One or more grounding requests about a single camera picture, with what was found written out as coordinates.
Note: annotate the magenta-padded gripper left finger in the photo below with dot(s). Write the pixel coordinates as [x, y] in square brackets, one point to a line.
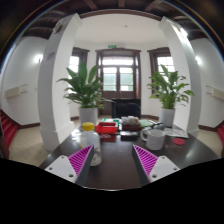
[63, 166]

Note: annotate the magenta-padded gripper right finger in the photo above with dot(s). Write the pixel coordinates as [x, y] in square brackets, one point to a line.
[161, 167]

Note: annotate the clear bottle with yellow cap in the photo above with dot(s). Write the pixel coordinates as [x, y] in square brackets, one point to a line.
[90, 138]

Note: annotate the white speckled mug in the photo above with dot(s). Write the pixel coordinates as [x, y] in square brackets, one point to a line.
[156, 139]

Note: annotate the printed paper sheet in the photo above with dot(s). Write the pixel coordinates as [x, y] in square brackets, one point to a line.
[176, 132]

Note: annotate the grey-ended black dumbbell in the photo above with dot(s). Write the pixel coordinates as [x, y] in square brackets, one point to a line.
[158, 126]

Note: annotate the black flat box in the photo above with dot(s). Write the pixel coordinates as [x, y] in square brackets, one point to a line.
[128, 135]

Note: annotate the green cloth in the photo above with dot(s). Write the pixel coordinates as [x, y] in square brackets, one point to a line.
[145, 123]

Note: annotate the green plant in white pot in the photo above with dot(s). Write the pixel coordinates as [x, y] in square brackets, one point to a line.
[88, 115]
[166, 116]

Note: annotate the red plastic box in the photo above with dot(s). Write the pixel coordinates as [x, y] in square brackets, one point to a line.
[106, 128]

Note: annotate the red carpeted staircase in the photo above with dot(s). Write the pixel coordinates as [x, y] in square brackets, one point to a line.
[221, 133]
[7, 130]

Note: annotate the black office chair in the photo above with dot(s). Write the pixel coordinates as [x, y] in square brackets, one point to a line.
[126, 110]

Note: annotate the dark wooden glazed door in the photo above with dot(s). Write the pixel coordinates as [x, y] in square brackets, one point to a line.
[118, 78]

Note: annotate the dark-framed window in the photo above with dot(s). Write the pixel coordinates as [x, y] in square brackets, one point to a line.
[74, 63]
[165, 61]

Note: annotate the green exit sign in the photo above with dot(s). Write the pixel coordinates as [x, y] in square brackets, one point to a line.
[112, 46]

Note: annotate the white wall unit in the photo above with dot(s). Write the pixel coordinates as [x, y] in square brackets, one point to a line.
[13, 91]
[216, 93]

